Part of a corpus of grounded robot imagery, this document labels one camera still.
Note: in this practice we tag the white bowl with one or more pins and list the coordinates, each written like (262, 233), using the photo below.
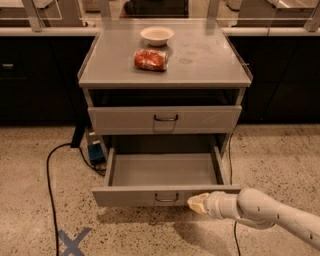
(157, 35)

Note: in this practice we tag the grey top drawer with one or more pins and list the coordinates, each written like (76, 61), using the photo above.
(164, 120)

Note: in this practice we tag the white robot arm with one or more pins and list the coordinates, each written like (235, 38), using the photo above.
(256, 209)

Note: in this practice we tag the blue tape cross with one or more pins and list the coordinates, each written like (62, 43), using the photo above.
(72, 245)

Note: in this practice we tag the grey drawer cabinet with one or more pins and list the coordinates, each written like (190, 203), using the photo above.
(203, 70)

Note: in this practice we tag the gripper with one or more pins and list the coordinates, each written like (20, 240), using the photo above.
(213, 204)

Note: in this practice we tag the red soda can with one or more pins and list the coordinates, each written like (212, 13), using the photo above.
(150, 59)

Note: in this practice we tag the blue power box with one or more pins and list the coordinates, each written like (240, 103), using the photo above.
(94, 148)

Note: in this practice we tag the grey drawer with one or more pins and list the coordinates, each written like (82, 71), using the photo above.
(164, 120)
(149, 180)

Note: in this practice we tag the dark counter with cabinets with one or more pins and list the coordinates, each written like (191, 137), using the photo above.
(38, 79)

